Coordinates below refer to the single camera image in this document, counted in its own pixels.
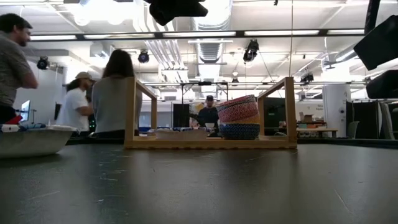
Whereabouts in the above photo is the long ceiling light rail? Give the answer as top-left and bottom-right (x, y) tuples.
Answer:
(29, 28), (366, 42)

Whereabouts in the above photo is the black aluminium table frame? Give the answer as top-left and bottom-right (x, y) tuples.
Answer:
(65, 136), (398, 149)

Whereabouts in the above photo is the black partition panel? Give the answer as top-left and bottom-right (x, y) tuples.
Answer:
(263, 96), (287, 136)

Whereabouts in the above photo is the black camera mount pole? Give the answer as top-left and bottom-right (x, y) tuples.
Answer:
(364, 0), (382, 35)

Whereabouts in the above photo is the white round column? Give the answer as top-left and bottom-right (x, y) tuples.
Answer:
(322, 83), (352, 139)

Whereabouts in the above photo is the wooden slatted shelf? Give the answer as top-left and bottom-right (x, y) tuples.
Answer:
(123, 76), (299, 150)

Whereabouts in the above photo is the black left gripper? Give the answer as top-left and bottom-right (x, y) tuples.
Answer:
(149, 0), (208, 26)

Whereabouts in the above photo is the grey chair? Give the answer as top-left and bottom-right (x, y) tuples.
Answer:
(346, 120), (361, 139)

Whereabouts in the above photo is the yellow bowl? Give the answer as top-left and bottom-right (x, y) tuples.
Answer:
(224, 114), (261, 125)

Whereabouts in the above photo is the background wooden table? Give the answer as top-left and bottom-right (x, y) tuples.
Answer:
(295, 127), (339, 138)

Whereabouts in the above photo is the light blue patterned bowl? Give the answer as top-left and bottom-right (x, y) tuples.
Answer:
(218, 123), (261, 141)

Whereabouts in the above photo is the red patterned bowl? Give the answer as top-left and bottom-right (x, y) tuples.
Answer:
(216, 98), (261, 123)

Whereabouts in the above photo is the black curtain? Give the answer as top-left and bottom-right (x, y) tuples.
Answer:
(345, 99), (398, 140)

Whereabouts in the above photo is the person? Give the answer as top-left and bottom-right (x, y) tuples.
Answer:
(0, 12), (39, 125)
(197, 95), (220, 138)
(55, 71), (94, 133)
(91, 49), (143, 139)

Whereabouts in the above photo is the red plastic piece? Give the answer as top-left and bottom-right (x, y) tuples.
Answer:
(4, 114), (24, 126)

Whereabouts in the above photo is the background computer monitor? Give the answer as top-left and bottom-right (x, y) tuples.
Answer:
(19, 99), (32, 123)

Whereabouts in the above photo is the black upright screen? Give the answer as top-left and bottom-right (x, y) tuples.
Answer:
(172, 103), (190, 128)

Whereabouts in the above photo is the cardboard box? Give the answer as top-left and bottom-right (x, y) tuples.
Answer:
(299, 111), (315, 124)

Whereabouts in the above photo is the silver ventilation duct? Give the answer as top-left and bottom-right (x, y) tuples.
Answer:
(190, 0), (233, 65)

